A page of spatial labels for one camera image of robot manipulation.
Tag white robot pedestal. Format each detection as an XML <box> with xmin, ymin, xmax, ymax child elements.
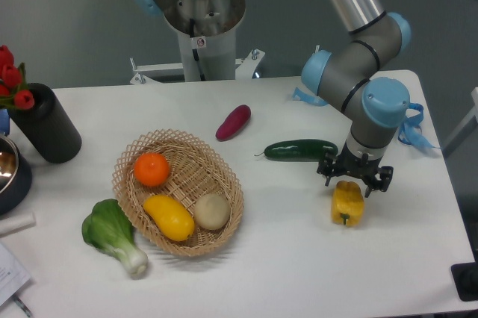
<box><xmin>135</xmin><ymin>0</ymin><xmax>265</xmax><ymax>82</ymax></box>

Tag blue badge lanyard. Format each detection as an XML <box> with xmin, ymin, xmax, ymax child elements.
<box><xmin>397</xmin><ymin>102</ymin><xmax>442</xmax><ymax>152</ymax></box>

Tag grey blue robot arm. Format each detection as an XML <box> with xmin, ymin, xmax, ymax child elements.
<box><xmin>135</xmin><ymin>0</ymin><xmax>411</xmax><ymax>192</ymax></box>

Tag green cucumber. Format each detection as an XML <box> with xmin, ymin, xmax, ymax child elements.
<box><xmin>262</xmin><ymin>139</ymin><xmax>338</xmax><ymax>162</ymax></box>

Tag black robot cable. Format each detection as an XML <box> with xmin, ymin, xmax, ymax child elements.
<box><xmin>188</xmin><ymin>18</ymin><xmax>206</xmax><ymax>81</ymax></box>

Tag red tulip flowers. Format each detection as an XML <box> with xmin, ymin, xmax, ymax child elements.
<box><xmin>1</xmin><ymin>45</ymin><xmax>35</xmax><ymax>110</ymax></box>

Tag beige round potato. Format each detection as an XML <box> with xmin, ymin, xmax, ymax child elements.
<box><xmin>193</xmin><ymin>193</ymin><xmax>231</xmax><ymax>231</ymax></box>

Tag purple sweet potato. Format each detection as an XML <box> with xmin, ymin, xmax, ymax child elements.
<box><xmin>215</xmin><ymin>105</ymin><xmax>251</xmax><ymax>141</ymax></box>

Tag patterned pen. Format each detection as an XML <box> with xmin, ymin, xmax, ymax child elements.
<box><xmin>12</xmin><ymin>294</ymin><xmax>33</xmax><ymax>318</ymax></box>

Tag black device at table corner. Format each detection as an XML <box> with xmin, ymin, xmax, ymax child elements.
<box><xmin>450</xmin><ymin>262</ymin><xmax>477</xmax><ymax>302</ymax></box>

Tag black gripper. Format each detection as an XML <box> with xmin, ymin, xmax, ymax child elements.
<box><xmin>317</xmin><ymin>143</ymin><xmax>394</xmax><ymax>198</ymax></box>

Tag dark metal bowl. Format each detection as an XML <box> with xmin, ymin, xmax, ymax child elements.
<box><xmin>1</xmin><ymin>134</ymin><xmax>32</xmax><ymax>215</ymax></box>

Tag green bok choy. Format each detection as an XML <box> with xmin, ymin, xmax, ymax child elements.
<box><xmin>81</xmin><ymin>199</ymin><xmax>149</xmax><ymax>277</ymax></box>

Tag orange tangerine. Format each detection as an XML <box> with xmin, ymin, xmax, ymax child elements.
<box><xmin>134</xmin><ymin>152</ymin><xmax>170</xmax><ymax>187</ymax></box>

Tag white paper sheet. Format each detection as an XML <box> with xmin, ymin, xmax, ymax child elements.
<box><xmin>0</xmin><ymin>244</ymin><xmax>31</xmax><ymax>305</ymax></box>

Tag woven wicker basket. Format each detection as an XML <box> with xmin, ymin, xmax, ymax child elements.
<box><xmin>112</xmin><ymin>129</ymin><xmax>243</xmax><ymax>257</ymax></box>

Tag yellow bell pepper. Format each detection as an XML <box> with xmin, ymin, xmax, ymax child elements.
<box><xmin>331</xmin><ymin>181</ymin><xmax>364</xmax><ymax>227</ymax></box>

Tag black ribbed vase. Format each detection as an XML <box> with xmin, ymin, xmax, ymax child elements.
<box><xmin>8</xmin><ymin>83</ymin><xmax>82</xmax><ymax>163</ymax></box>

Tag blue lanyard strap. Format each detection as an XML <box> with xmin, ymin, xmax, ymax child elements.
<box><xmin>287</xmin><ymin>87</ymin><xmax>329</xmax><ymax>107</ymax></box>

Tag yellow mango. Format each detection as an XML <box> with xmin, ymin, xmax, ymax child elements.
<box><xmin>143</xmin><ymin>195</ymin><xmax>195</xmax><ymax>242</ymax></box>

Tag white paper roll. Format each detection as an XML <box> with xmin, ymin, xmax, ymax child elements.
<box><xmin>0</xmin><ymin>212</ymin><xmax>36</xmax><ymax>237</ymax></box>

